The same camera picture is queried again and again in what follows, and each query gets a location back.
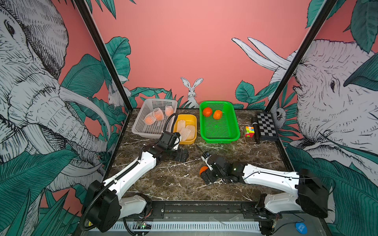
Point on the white slotted front rail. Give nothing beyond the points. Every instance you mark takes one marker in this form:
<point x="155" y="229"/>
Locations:
<point x="160" y="226"/>

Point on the white foam net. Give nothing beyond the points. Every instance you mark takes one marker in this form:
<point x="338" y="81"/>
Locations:
<point x="192" y="131"/>
<point x="180" y="125"/>
<point x="185" y="134"/>

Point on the blue round sticker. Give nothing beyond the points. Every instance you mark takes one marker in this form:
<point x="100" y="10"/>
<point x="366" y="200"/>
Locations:
<point x="301" y="228"/>

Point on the black cylindrical microphone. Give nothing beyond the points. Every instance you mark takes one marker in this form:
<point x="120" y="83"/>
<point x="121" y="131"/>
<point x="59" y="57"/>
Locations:
<point x="256" y="129"/>

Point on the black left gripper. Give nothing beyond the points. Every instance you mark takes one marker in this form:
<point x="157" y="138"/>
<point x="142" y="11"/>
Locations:
<point x="179" y="157"/>

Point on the white plastic perforated basket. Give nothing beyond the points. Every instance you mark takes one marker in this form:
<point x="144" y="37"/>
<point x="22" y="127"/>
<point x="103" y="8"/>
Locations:
<point x="154" y="130"/>

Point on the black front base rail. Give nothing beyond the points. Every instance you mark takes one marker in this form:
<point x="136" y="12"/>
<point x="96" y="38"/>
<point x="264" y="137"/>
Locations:
<point x="261" y="210"/>

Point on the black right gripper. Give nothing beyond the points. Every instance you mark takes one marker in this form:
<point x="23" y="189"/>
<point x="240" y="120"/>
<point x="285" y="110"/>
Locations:
<point x="208" y="173"/>

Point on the black frame post left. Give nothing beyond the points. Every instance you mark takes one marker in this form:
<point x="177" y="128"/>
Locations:
<point x="96" y="37"/>

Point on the yellow plastic tub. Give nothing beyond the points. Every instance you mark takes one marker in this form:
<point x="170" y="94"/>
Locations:
<point x="189" y="120"/>

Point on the colourful rubiks cube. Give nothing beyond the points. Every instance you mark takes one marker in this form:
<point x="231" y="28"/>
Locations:
<point x="249" y="131"/>

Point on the black white folding chessboard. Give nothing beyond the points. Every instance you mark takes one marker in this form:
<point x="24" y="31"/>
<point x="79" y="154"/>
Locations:
<point x="266" y="127"/>

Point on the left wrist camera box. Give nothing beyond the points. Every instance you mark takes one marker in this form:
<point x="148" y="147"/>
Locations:
<point x="169" y="140"/>

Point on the green plastic perforated basket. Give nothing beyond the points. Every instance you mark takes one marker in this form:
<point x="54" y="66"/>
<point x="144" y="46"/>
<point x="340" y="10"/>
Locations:
<point x="222" y="131"/>

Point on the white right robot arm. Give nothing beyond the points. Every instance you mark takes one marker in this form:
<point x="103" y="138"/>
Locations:
<point x="300" y="191"/>

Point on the black frame post right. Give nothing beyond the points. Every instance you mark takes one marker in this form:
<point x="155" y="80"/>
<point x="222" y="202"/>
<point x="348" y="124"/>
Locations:
<point x="317" y="24"/>

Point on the black frame post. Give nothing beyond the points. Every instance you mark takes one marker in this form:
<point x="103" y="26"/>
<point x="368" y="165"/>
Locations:
<point x="96" y="37"/>
<point x="317" y="24"/>

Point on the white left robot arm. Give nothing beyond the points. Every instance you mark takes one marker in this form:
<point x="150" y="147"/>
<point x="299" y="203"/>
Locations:
<point x="104" y="204"/>

